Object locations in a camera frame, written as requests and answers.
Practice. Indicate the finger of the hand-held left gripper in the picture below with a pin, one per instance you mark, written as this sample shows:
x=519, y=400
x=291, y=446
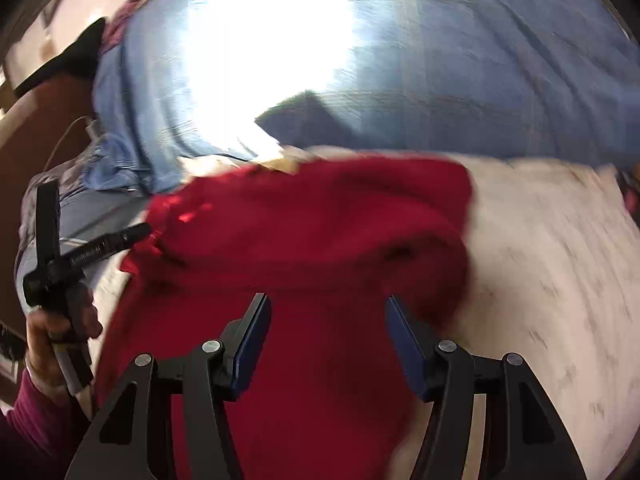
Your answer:
x=110, y=244

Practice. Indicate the red garment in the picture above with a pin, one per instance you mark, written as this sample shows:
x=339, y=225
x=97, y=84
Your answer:
x=300, y=260

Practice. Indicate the brown wooden headboard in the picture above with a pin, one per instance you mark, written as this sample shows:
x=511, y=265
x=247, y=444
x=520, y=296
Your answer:
x=35, y=130

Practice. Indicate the dark cloth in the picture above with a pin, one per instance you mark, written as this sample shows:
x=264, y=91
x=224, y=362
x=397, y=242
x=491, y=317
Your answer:
x=70, y=57

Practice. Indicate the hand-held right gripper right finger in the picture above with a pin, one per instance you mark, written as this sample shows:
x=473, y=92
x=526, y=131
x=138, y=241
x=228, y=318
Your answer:
x=405, y=345

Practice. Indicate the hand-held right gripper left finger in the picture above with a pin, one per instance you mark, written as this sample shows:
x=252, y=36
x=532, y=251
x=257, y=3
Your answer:
x=252, y=345

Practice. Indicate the person's left hand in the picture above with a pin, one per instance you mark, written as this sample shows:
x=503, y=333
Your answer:
x=42, y=355

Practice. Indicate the cream leaf-print bedding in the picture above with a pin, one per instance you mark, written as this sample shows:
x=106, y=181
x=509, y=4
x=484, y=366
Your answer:
x=550, y=285

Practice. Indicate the blue plaid quilt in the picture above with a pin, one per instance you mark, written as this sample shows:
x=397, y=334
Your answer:
x=450, y=60

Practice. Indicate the grey striped cloth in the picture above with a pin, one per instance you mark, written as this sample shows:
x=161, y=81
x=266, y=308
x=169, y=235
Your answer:
x=95, y=195

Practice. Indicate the maroon cloth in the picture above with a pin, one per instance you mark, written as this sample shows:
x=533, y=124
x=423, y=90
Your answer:
x=125, y=15

